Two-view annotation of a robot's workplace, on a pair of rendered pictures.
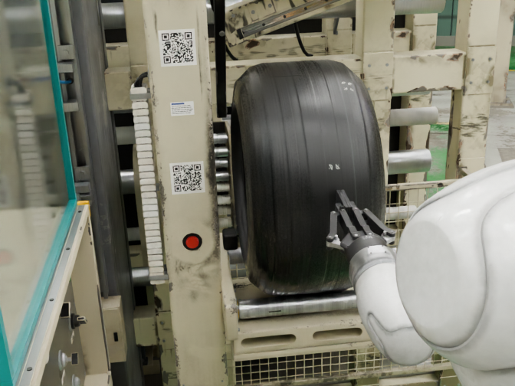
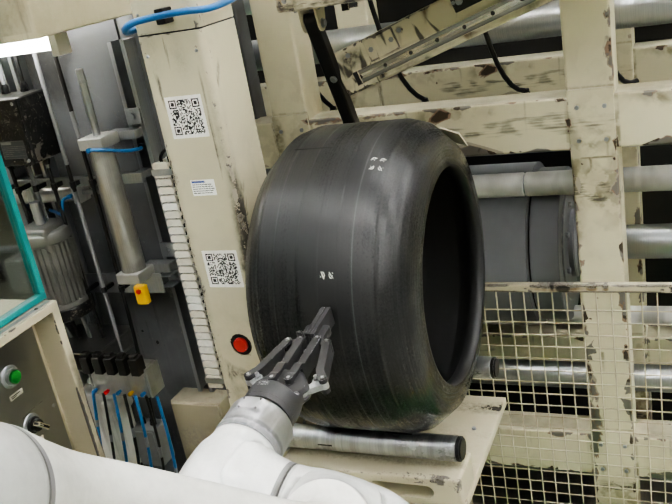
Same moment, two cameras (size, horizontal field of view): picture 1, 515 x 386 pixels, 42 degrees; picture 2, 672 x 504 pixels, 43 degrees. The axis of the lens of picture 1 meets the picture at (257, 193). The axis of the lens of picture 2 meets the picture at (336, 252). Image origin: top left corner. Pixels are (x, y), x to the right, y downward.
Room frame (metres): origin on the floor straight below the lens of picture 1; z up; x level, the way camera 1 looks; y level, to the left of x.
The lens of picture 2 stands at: (0.26, -0.81, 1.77)
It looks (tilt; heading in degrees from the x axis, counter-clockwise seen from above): 20 degrees down; 32
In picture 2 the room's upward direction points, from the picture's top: 10 degrees counter-clockwise
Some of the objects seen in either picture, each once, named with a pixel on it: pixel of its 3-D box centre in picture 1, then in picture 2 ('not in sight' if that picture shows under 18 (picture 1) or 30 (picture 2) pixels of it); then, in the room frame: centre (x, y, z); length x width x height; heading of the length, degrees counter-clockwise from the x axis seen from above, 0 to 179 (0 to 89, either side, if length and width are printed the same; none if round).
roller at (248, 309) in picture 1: (306, 303); (369, 441); (1.38, -0.11, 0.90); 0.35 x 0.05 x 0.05; 96
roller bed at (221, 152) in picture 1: (199, 177); not in sight; (1.87, 0.17, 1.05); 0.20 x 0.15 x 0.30; 96
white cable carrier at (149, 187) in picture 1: (150, 188); (197, 275); (1.43, 0.24, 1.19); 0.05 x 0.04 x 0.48; 6
